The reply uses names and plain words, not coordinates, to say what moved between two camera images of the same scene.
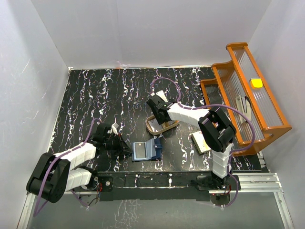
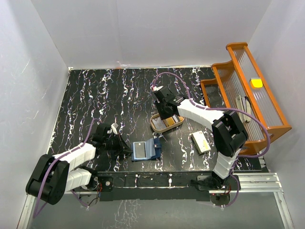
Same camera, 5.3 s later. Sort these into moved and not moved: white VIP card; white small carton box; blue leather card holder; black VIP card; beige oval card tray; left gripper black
Moved: beige oval card tray; white VIP card
Not moved: left gripper black; white small carton box; black VIP card; blue leather card holder
